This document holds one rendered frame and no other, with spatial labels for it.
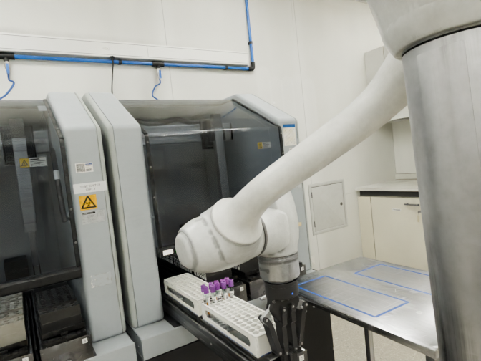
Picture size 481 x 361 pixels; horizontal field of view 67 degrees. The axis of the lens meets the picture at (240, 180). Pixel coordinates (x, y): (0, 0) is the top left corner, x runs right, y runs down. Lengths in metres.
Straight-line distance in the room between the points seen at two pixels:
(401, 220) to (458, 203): 3.05
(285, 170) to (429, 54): 0.30
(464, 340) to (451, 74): 0.24
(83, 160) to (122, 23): 1.52
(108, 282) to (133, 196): 0.29
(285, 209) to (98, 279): 0.75
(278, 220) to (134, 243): 0.68
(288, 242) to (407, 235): 2.69
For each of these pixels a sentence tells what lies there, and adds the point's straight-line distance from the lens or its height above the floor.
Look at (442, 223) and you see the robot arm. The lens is 0.38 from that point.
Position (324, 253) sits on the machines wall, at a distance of 3.40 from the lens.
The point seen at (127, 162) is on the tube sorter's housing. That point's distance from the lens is 1.30.
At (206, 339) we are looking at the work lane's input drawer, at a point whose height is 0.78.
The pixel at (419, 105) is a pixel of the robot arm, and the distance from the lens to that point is 0.39.
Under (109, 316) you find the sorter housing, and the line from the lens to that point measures 1.35.
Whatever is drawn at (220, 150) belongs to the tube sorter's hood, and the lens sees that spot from 1.42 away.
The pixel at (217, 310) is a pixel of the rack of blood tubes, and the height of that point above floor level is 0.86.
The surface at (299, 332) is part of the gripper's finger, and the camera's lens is 0.90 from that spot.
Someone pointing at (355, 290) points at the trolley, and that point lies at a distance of 1.27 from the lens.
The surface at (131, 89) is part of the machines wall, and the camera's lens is 2.53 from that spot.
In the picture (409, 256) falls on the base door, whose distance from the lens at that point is 3.46.
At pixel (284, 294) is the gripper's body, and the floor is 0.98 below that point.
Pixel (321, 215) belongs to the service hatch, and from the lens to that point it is 3.32.
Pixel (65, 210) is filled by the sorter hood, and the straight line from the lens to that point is 1.25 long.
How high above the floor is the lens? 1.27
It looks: 3 degrees down
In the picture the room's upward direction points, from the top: 6 degrees counter-clockwise
